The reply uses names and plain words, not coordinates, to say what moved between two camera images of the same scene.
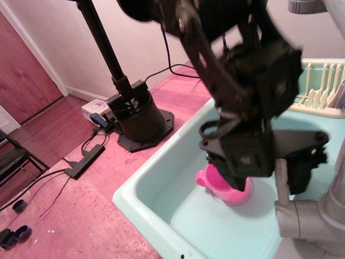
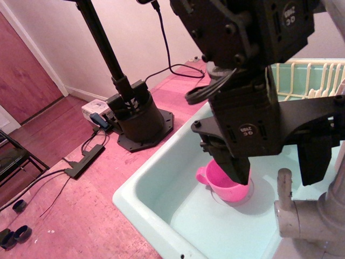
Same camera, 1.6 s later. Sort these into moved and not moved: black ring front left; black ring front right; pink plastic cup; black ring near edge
Moved: pink plastic cup
Not moved: black ring front left; black ring near edge; black ring front right
